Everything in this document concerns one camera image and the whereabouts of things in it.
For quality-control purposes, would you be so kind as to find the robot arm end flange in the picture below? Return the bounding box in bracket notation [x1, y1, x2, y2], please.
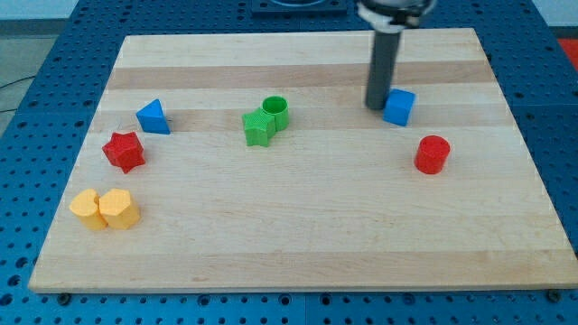
[357, 0, 438, 33]

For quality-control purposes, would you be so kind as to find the wooden board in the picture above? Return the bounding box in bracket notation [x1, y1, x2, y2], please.
[29, 28, 577, 293]

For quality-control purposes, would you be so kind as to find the green star block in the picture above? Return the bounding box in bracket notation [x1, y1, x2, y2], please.
[242, 108, 276, 147]

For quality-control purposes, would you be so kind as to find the green cylinder block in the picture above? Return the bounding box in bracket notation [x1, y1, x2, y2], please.
[261, 96, 290, 131]

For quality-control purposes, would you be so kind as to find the blue cube block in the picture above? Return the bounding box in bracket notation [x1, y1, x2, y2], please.
[383, 88, 416, 126]

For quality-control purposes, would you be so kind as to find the red cylinder block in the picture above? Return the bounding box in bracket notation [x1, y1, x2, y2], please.
[414, 135, 451, 174]

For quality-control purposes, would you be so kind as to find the blue triangle block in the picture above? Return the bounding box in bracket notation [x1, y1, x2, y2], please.
[135, 99, 171, 135]

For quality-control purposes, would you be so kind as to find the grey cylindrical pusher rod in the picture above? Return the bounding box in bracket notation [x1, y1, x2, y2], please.
[365, 31, 401, 110]

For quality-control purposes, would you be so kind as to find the red star block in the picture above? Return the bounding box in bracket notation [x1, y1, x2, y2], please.
[102, 132, 145, 173]

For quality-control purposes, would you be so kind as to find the yellow hexagon block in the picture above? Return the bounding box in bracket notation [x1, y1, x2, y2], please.
[99, 189, 141, 230]

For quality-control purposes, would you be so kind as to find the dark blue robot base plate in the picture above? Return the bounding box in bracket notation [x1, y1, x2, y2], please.
[248, 0, 349, 16]

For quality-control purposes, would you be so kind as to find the black cable on floor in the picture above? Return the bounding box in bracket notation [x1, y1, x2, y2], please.
[0, 74, 36, 114]

